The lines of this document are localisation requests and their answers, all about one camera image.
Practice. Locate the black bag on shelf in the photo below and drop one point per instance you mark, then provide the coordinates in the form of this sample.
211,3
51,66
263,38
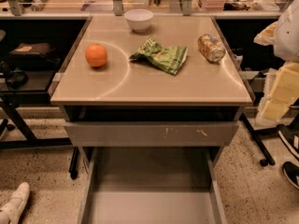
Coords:
31,51

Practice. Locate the orange fruit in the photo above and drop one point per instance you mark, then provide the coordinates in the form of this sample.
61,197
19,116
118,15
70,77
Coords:
96,55

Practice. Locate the open grey drawer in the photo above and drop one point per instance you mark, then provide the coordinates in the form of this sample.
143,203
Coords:
151,185

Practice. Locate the black sneaker upper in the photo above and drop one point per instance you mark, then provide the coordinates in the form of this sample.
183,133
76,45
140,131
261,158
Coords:
290,139

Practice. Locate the white ceramic bowl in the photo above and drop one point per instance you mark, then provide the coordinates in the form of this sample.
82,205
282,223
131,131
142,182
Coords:
139,20

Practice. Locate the black sneaker lower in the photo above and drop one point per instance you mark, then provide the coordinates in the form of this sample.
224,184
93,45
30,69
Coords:
291,172

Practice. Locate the green jalapeno chip bag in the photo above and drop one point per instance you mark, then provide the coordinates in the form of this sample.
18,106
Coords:
168,59

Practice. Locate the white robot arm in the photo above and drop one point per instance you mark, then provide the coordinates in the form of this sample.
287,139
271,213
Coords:
283,35

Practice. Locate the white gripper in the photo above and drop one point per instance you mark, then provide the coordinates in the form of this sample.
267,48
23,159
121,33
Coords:
288,37

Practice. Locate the grey drawer cabinet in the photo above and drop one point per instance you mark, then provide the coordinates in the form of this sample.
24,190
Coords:
135,104

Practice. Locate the black sneaker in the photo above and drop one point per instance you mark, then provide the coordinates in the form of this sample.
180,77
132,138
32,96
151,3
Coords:
291,172
290,139

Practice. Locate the white shoe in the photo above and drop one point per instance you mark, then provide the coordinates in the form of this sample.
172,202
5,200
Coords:
10,212

